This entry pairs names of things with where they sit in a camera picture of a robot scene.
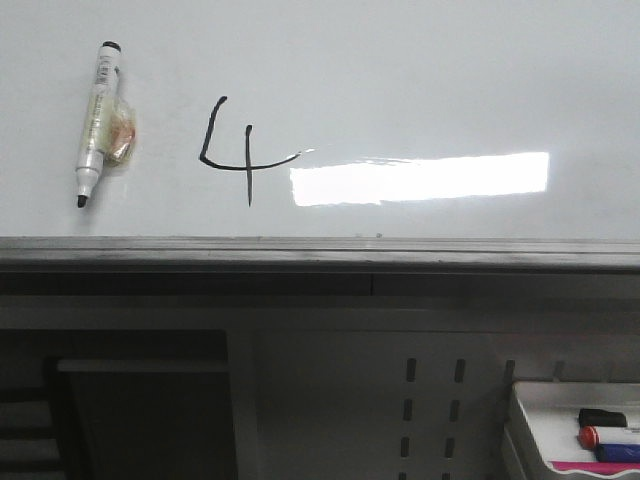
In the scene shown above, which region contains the white black whiteboard marker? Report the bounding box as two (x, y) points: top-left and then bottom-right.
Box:
(75, 41), (137, 208)

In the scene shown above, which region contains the white whiteboard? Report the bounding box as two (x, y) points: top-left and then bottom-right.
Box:
(1, 1), (639, 241)

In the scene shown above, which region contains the white slotted pegboard panel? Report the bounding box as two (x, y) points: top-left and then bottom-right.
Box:
(229, 329), (639, 479)

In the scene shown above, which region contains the white plastic marker tray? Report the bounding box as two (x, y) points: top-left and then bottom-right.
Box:
(501, 382), (639, 479)

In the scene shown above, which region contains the red capped marker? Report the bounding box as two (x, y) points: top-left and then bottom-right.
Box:
(577, 426), (639, 450)

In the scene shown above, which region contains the pink eraser block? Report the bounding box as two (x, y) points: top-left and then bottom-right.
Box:
(550, 461), (639, 476)

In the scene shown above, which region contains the blue capped marker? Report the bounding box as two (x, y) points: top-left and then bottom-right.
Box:
(595, 443), (640, 463)

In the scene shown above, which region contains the grey whiteboard ledge frame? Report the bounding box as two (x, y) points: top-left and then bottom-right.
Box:
(1, 237), (639, 298)

